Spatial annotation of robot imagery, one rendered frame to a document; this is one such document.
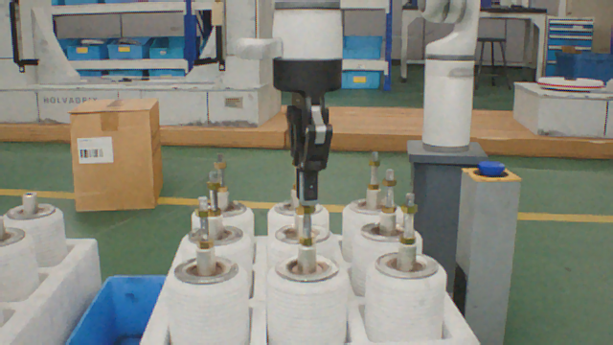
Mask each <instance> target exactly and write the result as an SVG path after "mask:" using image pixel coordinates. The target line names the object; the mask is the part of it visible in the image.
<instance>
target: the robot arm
mask: <svg viewBox="0 0 613 345"><path fill-rule="evenodd" d="M480 3H481V0H418V9H419V12H420V15H421V17H423V18H424V19H426V20H428V21H431V22H437V23H439V22H440V23H441V22H442V23H444V24H455V26H454V29H453V32H452V33H451V34H449V35H448V36H446V37H445V38H443V39H441V40H438V41H435V42H432V43H430V44H428V45H427V46H426V50H425V68H424V79H425V90H424V110H423V130H422V148H423V149H425V150H432V151H440V152H462V151H467V150H469V139H470V125H471V110H472V96H473V81H474V76H473V66H474V54H475V49H476V44H477V36H478V27H477V26H478V18H479V11H480ZM275 10H276V11H275V19H273V27H272V39H251V38H240V39H239V40H238V41H237V44H236V51H237V57H239V58H243V59H248V60H251V59H267V58H272V71H273V86H274V88H276V90H277V91H282V92H290V93H292V97H291V105H288V106H287V110H286V113H285V115H286V118H287V126H288V136H289V145H290V155H291V157H293V158H292V161H293V165H294V166H297V168H295V196H296V197H297V199H299V200H300V202H301V203H302V204H303V205H317V204H319V202H320V171H321V170H325V169H326V167H327V162H328V157H329V146H330V141H331V135H333V132H334V127H332V125H331V124H328V122H329V109H328V108H327V107H325V99H324V97H325V96H324V94H325V93H326V92H333V91H338V90H340V88H341V86H342V78H343V26H342V18H341V11H339V10H340V0H275Z"/></svg>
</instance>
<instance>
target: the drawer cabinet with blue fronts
mask: <svg viewBox="0 0 613 345"><path fill-rule="evenodd" d="M594 25H595V18H593V17H570V16H546V19H545V29H544V34H545V38H544V48H543V58H542V64H543V68H542V78H554V77H555V72H556V57H555V54H556V52H561V45H567V46H575V49H578V50H582V52H583V53H592V49H593V41H594ZM538 32H539V28H538V27H537V26H536V25H535V24H534V39H533V49H532V53H533V60H532V64H535V65H536V63H537V57H536V52H537V42H538ZM535 72H536V69H533V68H532V70H531V76H532V77H533V83H537V81H535Z"/></svg>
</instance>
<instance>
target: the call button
mask: <svg viewBox="0 0 613 345"><path fill-rule="evenodd" d="M505 168H506V166H505V165H504V164H503V163H499V162H490V161H485V162H480V163H478V170H480V173H482V174H486V175H500V174H502V172H503V171H504V170H505Z"/></svg>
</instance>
